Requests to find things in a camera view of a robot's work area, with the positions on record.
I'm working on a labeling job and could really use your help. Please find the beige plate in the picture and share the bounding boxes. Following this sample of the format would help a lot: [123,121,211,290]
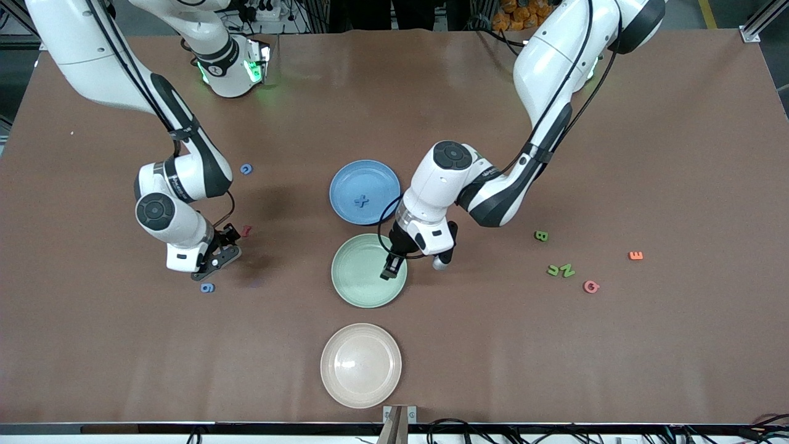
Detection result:
[320,323,403,409]

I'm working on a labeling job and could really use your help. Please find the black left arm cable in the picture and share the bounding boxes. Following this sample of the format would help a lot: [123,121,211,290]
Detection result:
[377,0,620,260]

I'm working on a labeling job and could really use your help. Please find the white table edge rail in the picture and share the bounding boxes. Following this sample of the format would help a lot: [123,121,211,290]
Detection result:
[0,422,789,444]

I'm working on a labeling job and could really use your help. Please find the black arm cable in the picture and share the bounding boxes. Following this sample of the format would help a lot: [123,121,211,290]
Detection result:
[377,0,620,260]
[86,0,236,229]

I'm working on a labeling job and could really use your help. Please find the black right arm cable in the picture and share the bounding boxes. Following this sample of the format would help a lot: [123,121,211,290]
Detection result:
[86,0,236,229]

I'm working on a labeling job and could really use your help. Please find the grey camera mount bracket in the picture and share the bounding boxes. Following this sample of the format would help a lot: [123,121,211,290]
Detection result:
[377,405,418,444]

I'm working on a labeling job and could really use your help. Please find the blue plate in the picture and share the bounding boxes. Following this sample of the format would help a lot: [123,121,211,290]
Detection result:
[329,160,402,226]

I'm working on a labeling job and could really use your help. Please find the black floor cable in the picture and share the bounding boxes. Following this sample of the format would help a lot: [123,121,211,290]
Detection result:
[425,418,512,444]

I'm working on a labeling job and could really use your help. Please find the aluminium frame post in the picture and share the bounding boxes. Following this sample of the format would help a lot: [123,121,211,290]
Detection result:
[740,0,789,44]

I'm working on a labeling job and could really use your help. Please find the bag of oranges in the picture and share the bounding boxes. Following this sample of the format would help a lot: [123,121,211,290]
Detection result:
[491,0,562,33]

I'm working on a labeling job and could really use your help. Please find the green plate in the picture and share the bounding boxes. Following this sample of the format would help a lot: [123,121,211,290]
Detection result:
[331,233,408,309]

